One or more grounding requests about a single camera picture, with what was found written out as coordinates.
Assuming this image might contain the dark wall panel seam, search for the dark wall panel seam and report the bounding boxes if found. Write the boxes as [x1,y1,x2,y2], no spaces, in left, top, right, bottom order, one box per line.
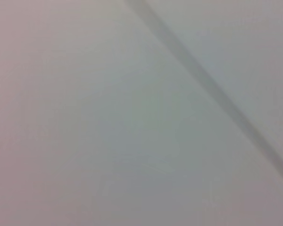
[124,0,283,190]

